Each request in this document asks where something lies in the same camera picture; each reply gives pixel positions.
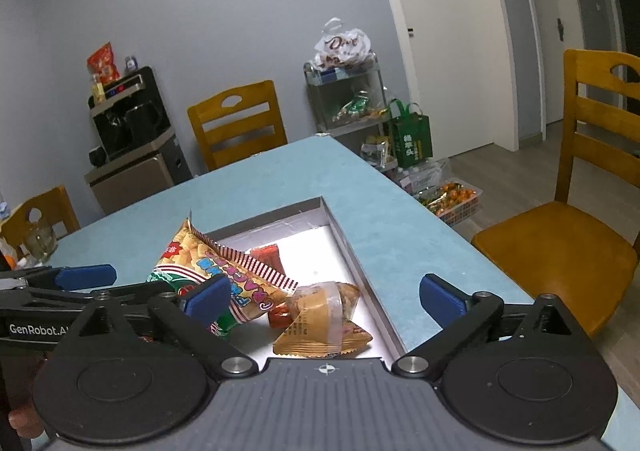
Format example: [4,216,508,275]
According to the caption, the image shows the white door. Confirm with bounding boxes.
[542,0,589,125]
[370,0,522,153]

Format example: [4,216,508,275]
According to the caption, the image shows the glass jar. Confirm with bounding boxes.
[22,224,59,262]

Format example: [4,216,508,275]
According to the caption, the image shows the green wrapped sweets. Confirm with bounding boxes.
[332,91,374,125]

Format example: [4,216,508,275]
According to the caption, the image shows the pack of water bottles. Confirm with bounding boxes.
[395,158,451,195]

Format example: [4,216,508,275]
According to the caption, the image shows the grey shallow box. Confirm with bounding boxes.
[197,196,409,362]

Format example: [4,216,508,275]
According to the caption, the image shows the wooden chair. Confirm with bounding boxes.
[187,80,289,172]
[0,186,81,257]
[471,48,640,338]

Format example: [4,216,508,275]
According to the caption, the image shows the black water dispenser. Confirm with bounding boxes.
[84,65,194,215]

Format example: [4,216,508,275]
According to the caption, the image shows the white plastic bag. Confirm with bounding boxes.
[314,17,374,72]

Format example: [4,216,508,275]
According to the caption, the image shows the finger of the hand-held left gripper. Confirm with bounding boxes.
[0,280,174,318]
[0,264,118,291]

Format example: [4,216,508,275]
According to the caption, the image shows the crate of oranges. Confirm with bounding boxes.
[417,180,485,227]

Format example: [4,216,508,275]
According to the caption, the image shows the red snack bag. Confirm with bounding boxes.
[86,42,121,82]

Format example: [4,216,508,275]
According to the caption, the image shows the clear snack bag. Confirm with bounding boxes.
[361,134,399,170]

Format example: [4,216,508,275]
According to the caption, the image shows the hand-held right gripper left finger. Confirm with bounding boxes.
[57,274,259,378]

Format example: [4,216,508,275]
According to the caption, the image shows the metal trolley rack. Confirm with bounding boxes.
[302,54,396,167]

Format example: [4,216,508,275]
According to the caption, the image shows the tan nut packet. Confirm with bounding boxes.
[272,281,374,360]

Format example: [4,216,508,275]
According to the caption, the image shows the yellow striped snack bag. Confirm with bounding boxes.
[155,211,301,327]

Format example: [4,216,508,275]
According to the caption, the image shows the person's left hand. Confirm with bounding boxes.
[7,408,37,438]

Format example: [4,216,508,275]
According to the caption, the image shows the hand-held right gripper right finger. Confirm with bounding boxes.
[392,273,594,378]

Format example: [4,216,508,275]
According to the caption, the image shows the green tote bag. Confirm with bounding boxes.
[387,98,432,170]

